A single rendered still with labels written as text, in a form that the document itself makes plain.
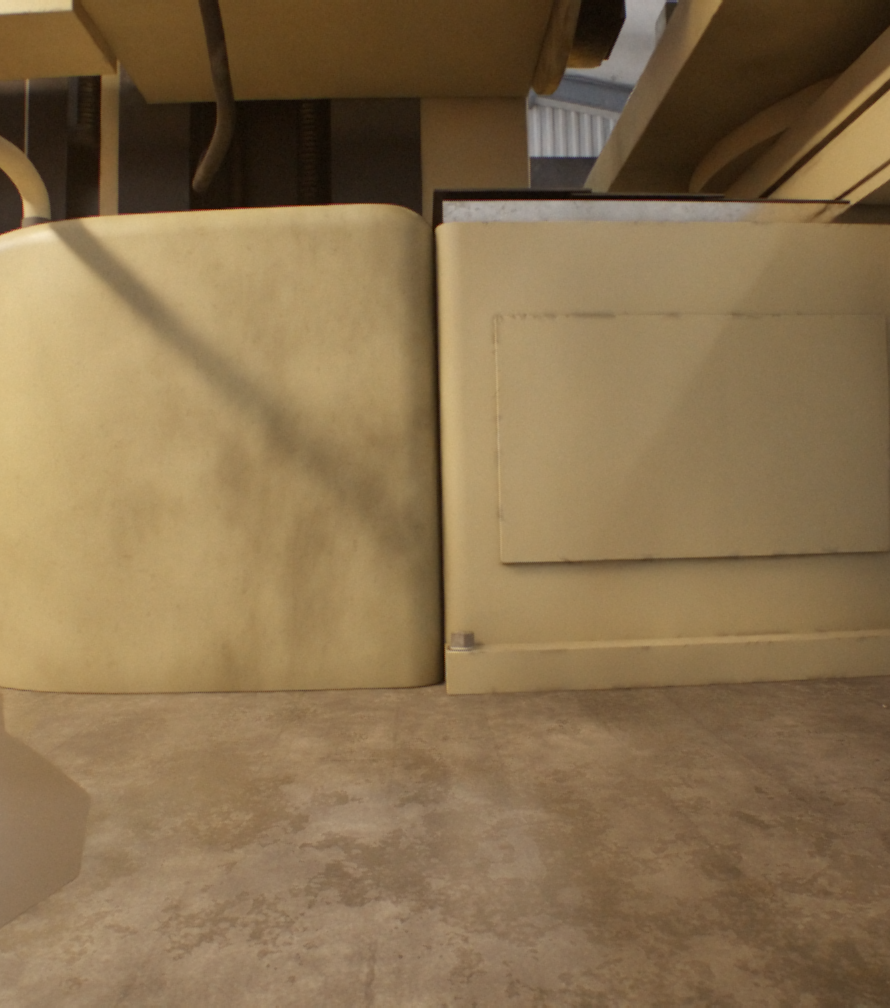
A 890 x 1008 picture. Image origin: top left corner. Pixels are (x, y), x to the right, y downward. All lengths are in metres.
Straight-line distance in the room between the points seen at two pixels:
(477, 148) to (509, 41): 0.24
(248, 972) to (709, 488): 0.78
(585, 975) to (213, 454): 0.75
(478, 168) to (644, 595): 1.01
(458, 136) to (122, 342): 0.93
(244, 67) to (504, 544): 1.08
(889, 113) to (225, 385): 0.86
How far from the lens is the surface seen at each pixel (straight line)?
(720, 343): 1.06
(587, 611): 1.01
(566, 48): 1.48
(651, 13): 14.46
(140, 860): 0.58
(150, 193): 1.79
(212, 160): 1.45
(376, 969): 0.44
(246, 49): 1.65
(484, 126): 1.77
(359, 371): 0.99
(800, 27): 1.30
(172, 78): 1.76
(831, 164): 1.25
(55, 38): 1.63
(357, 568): 0.98
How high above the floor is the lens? 0.22
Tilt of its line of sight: level
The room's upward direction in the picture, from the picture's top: 1 degrees counter-clockwise
